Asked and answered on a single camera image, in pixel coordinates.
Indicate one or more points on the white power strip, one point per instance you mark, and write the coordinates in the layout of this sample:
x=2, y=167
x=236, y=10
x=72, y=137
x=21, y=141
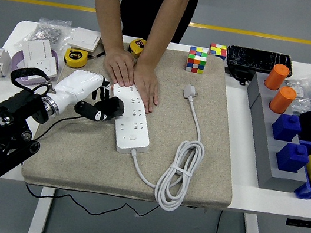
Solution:
x=132, y=136

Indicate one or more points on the small colourful puzzle cube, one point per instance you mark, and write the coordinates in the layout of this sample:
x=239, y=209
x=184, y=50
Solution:
x=217, y=51

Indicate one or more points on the yellow black tape measure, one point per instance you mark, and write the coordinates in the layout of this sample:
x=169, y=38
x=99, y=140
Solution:
x=75, y=57
x=136, y=47

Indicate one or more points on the white wall socket panel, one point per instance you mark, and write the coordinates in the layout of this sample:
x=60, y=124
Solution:
x=43, y=65

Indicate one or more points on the person's right hand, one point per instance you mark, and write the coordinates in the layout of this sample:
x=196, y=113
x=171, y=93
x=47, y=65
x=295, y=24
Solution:
x=120, y=66

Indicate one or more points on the black wrapped tray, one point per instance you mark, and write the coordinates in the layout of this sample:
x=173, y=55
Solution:
x=254, y=59

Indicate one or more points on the grey-brown mat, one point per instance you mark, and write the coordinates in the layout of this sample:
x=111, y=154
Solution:
x=90, y=165

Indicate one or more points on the purple bowl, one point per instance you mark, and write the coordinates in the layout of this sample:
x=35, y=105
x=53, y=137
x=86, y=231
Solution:
x=17, y=59

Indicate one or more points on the person's right forearm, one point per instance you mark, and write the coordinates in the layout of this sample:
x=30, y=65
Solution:
x=107, y=10

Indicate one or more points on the grey block holder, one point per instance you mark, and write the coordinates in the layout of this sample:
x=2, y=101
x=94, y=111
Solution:
x=265, y=171

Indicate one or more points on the person's left hand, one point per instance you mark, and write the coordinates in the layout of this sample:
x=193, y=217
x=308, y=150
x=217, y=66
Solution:
x=147, y=82

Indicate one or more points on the person's left forearm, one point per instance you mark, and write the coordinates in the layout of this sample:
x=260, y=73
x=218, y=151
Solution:
x=168, y=20

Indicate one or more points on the clear bag with white parts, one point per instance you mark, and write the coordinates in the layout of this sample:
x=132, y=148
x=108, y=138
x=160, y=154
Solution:
x=302, y=103

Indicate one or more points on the white switch panel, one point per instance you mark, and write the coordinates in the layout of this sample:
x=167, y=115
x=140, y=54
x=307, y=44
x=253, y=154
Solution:
x=37, y=48

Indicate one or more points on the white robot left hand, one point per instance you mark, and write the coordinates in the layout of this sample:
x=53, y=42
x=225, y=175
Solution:
x=77, y=85

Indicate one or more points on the person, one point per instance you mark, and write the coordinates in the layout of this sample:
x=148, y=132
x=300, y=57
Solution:
x=150, y=2

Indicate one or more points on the small black device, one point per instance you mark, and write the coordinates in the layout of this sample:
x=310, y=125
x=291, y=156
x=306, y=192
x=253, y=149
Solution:
x=240, y=74

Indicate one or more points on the black plug adapter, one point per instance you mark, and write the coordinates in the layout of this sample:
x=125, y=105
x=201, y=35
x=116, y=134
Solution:
x=116, y=107

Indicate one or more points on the large colourful puzzle cube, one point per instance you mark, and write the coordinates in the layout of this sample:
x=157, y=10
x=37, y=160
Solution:
x=197, y=59

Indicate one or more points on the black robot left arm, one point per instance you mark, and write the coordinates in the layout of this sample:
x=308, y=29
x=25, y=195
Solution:
x=5, y=139

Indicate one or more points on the clear bag of screws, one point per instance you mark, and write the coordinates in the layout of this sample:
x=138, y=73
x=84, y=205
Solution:
x=48, y=32

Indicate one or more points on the white switch box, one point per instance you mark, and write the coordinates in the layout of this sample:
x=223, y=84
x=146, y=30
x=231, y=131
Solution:
x=83, y=38

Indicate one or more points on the black table control panel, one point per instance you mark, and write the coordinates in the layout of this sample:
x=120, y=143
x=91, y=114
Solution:
x=306, y=224

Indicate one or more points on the orange cylinder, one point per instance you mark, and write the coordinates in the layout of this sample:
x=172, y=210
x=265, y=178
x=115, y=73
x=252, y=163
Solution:
x=282, y=99
x=276, y=76

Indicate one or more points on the blue square block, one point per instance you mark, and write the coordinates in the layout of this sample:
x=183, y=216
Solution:
x=286, y=127
x=292, y=157

